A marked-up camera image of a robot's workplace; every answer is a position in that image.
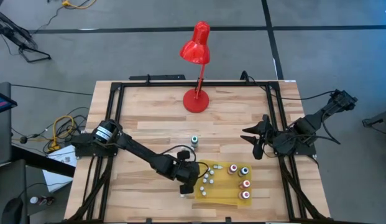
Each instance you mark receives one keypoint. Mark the green-tip large colouring bottle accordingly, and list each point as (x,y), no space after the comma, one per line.
(194,140)

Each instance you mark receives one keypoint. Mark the black computer mouse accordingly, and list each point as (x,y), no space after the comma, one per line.
(12,213)

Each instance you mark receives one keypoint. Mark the orange-tip large colouring bottle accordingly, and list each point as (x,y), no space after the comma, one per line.
(245,183)

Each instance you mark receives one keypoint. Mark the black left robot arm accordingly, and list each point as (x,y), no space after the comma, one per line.
(140,152)

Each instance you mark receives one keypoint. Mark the laptop with lit screen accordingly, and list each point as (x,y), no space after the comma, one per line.
(1,102)

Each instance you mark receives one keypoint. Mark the white paper box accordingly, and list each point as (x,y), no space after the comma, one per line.
(56,180)

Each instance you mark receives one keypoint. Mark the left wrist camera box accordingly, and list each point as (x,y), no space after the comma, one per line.
(183,155)

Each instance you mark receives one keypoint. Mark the yellow translucent plastic bin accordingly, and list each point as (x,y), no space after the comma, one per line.
(225,193)

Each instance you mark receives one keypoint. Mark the red-tip large colouring bottle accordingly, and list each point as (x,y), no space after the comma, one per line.
(232,168)

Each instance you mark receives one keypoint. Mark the red desk lamp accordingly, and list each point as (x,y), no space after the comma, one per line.
(195,102)

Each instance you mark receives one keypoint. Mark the grey stand leg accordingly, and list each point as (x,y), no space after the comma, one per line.
(379,119)

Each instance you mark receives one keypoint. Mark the round black plug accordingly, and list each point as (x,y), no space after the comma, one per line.
(23,140)

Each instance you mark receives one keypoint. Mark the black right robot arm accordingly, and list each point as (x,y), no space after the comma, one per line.
(314,119)

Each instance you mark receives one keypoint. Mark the black power strip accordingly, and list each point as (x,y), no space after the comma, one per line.
(161,77)

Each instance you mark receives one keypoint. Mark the black aluminium table frame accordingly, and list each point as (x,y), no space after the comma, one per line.
(168,84)

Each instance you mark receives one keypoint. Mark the dark-tip large colouring bottle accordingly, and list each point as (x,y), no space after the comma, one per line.
(243,171)

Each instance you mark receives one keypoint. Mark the spare dropper bottle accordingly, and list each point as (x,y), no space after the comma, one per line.
(34,200)

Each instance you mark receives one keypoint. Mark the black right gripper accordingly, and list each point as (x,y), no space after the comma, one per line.
(278,140)

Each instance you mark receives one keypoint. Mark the pink-tip large colouring bottle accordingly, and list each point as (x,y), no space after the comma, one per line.
(244,195)

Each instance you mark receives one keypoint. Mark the black side table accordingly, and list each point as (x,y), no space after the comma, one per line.
(1,140)

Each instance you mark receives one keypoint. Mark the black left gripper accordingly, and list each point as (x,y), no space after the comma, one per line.
(188,174)

